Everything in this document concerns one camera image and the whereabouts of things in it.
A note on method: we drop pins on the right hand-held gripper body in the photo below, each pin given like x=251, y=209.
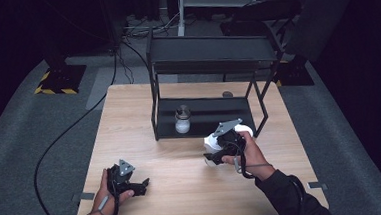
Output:
x=232, y=141

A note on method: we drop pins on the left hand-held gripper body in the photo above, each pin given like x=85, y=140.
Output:
x=121, y=178

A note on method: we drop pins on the glass salt shaker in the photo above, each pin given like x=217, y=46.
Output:
x=183, y=125

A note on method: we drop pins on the black metal shelf rack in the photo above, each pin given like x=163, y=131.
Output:
x=208, y=51

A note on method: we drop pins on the person's right hand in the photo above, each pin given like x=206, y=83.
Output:
x=255, y=160

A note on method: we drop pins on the person's left hand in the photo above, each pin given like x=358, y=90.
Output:
x=101, y=206

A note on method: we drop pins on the grey tape strip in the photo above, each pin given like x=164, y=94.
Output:
x=85, y=196
x=318, y=186

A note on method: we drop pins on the small dark round object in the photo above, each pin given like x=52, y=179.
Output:
x=227, y=94

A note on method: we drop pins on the black striped stand base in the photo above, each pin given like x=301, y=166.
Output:
x=63, y=78
x=293, y=76

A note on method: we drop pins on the black chair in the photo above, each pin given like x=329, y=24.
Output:
x=266, y=11

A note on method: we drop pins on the grey curtain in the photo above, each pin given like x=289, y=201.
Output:
x=323, y=16

